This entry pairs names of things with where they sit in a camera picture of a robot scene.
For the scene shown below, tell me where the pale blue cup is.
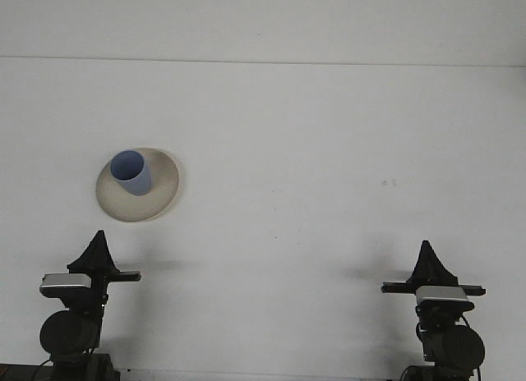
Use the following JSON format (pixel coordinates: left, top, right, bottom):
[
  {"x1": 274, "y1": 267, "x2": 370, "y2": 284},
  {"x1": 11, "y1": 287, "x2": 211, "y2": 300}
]
[{"x1": 108, "y1": 149, "x2": 153, "y2": 197}]

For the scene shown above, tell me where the pale round plate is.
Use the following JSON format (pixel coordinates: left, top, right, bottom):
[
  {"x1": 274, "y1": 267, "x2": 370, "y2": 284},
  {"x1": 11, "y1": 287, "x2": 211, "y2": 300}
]
[{"x1": 95, "y1": 146, "x2": 185, "y2": 224}]

